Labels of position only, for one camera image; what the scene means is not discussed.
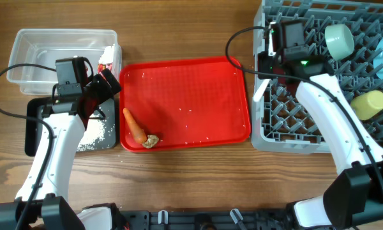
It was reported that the white rice pile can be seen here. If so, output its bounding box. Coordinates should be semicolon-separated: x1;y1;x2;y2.
77;120;116;151

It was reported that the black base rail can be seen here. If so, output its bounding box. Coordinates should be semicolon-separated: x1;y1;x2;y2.
113;209;295;230

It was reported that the pale green bowl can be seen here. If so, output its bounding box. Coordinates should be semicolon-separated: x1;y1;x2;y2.
324;24;355;61

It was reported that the orange carrot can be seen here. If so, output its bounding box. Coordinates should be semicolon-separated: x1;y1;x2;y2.
123;108;147;144

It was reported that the black waste tray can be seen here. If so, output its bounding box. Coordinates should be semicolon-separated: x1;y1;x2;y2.
25;98;117;157

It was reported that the clear plastic bin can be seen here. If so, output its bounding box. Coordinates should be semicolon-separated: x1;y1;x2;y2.
6;29;122;95

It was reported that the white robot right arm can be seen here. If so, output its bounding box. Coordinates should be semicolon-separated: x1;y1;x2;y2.
259;20;383;229

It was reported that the red plastic tray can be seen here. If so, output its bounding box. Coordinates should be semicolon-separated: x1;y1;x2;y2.
119;57;251;151

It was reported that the red snack wrapper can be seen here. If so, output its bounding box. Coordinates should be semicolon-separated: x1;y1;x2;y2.
98;63;112;73

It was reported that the beige food scrap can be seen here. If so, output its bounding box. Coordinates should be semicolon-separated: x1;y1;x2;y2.
142;135;160;149

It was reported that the grey-blue dishwasher rack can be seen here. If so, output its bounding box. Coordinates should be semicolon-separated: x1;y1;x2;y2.
252;0;383;154

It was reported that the yellow plastic cup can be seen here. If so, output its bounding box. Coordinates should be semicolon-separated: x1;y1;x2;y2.
350;90;383;121

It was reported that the white plastic spoon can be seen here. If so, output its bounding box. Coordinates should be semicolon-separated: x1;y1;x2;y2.
253;79;270;102

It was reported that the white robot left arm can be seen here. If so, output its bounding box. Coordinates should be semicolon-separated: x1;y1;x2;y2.
0;57;123;229

